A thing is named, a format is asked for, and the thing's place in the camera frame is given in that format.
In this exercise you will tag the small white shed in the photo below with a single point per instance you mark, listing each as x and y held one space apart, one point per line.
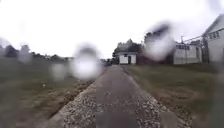
127 59

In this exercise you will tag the pole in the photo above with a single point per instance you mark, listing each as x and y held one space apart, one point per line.
182 39

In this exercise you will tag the long white building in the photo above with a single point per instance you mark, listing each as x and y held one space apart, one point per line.
186 56

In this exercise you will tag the patchy grass field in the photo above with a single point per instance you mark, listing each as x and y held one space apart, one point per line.
26 90

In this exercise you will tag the grey gravel path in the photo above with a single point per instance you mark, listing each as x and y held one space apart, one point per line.
111 90

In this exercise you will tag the row of trees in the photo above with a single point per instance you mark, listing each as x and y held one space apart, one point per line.
11 51

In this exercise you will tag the trees behind shed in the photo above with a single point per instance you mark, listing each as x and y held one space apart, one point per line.
126 46

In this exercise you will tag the green grass lawn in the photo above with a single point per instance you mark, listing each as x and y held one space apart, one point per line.
173 83

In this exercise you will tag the white house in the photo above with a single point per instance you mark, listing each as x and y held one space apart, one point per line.
215 45

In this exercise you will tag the dark clump of trees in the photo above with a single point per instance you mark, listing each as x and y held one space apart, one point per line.
141 58

